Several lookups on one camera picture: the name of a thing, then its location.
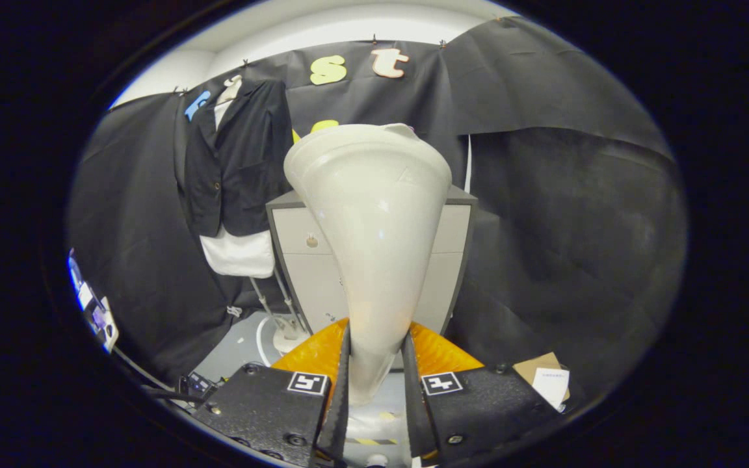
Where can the grey cabinet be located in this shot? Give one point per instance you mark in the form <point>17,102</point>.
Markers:
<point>296,260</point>

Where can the brown cardboard box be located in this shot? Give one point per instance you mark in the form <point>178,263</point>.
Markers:
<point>530,367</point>

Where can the small black device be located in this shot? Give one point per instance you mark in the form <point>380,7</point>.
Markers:
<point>197,383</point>

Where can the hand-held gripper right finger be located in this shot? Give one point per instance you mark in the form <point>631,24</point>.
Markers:
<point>413,416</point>

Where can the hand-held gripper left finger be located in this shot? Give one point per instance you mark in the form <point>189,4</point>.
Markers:
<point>339,416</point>

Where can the black blazer jacket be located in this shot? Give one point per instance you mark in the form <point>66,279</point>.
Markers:
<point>244,169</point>

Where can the black backdrop cloth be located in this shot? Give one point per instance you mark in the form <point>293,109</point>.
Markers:
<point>576,227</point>

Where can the white blue-lit device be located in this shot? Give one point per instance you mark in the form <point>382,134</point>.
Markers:
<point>98,318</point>

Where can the garment steamer base with pole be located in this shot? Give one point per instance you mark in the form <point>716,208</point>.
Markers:
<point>287,341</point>

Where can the white shirt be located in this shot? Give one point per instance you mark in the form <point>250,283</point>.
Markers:
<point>238,257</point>

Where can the beige clothes hanger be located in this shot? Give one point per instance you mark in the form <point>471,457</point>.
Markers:
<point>231,91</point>

